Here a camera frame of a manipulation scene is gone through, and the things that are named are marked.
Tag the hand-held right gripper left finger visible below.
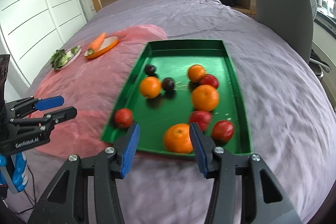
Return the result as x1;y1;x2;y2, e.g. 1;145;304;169
28;122;140;224

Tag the orange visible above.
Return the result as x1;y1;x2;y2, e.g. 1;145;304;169
187;64;206;83
139;76;162;98
191;84;220;112
163;123;195;154

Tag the dark plum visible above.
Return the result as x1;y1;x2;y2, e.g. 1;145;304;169
144;64;157;76
162;77;175;92

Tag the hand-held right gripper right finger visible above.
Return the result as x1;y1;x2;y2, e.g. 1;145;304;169
189;122;302;224

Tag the white wardrobe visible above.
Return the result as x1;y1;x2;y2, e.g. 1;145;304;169
0;0;87;88

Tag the patterned white plate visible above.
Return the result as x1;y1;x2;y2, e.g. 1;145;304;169
54;46;82;71

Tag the red apple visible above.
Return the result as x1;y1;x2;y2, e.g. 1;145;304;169
114;108;134;128
189;110;213;131
199;74;219;89
211;120;235;143

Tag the leafy green vegetable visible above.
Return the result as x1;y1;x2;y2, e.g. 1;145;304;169
50;46;79;68

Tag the white fan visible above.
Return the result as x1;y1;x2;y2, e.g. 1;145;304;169
310;0;320;16

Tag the white desk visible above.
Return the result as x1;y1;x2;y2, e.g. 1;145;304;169
312;10;336;41

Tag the green tray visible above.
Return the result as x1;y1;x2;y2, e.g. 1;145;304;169
99;39;254;160

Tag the black cable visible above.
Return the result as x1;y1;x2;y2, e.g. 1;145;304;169
5;166;37;214

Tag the dark cloth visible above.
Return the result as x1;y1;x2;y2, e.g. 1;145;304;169
0;54;11;109

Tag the orange-rimmed plate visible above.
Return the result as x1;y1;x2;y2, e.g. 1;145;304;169
84;36;119;60

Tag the carrot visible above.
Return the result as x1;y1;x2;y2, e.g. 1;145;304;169
84;32;107;56

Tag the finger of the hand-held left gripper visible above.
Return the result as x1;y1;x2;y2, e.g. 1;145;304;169
5;96;64;119
10;106;78;135

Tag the pink plastic sheet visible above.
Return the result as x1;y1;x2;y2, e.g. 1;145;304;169
29;25;168;159

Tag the grey chair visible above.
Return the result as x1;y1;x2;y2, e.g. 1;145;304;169
252;0;330;77

